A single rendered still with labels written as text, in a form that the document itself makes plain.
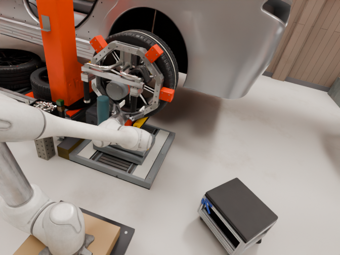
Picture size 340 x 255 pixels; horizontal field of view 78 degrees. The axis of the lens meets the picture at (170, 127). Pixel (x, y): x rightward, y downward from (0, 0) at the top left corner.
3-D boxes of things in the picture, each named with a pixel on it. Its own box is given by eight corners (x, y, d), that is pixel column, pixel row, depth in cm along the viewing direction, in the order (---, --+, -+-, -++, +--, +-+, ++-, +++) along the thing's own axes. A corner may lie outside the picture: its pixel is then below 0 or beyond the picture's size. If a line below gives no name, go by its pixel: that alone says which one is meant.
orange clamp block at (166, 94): (161, 94, 157) (173, 98, 156) (158, 99, 151) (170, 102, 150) (163, 86, 153) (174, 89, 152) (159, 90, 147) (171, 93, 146)
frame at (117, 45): (157, 122, 170) (168, 53, 139) (154, 126, 164) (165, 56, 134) (96, 102, 177) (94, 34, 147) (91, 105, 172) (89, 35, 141)
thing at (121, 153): (154, 143, 224) (156, 136, 219) (141, 166, 195) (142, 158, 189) (112, 129, 231) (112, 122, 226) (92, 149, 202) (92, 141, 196)
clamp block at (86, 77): (96, 78, 142) (95, 70, 139) (88, 82, 134) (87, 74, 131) (89, 76, 142) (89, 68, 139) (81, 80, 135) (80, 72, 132)
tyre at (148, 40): (132, 8, 155) (94, 71, 192) (116, 10, 136) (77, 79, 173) (196, 72, 166) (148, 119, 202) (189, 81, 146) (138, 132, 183)
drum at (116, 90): (136, 92, 161) (137, 75, 153) (123, 103, 144) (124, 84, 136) (119, 87, 163) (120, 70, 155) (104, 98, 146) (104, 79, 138)
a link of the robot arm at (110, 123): (104, 132, 117) (126, 137, 115) (88, 148, 105) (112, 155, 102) (103, 115, 112) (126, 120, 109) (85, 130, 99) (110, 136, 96)
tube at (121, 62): (124, 66, 146) (124, 51, 140) (109, 75, 130) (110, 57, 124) (101, 59, 149) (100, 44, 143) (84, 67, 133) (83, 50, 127)
